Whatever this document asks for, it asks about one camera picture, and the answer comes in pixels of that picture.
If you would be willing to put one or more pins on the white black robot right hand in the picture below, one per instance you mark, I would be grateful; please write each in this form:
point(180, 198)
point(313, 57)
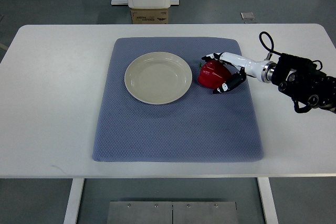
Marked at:
point(262, 70)

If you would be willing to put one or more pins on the red bell pepper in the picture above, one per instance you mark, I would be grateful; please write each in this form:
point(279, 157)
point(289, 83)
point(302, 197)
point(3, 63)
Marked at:
point(213, 74)

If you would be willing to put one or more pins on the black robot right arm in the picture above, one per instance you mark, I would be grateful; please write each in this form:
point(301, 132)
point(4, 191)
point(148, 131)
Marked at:
point(302, 80)

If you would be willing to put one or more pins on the small grey floor plate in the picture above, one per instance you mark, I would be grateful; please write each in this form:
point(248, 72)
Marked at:
point(247, 16)

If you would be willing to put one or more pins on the cream ceramic plate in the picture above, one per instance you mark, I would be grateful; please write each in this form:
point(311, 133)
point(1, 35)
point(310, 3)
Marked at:
point(158, 78)

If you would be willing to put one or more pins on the blue-grey textured mat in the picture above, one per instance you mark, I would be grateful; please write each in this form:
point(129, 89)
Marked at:
point(198, 127)

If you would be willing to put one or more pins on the right white table leg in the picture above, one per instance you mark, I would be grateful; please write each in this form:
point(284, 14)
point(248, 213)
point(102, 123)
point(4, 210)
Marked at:
point(267, 200)

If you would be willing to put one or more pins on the white table leg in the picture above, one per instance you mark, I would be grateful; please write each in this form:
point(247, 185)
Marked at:
point(267, 200)
point(74, 201)

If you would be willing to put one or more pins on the cardboard box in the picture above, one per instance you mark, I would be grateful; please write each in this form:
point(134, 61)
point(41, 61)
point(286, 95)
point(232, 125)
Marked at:
point(149, 16)

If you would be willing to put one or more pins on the left white table leg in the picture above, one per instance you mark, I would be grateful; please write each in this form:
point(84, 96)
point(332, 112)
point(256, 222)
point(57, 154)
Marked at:
point(74, 201)

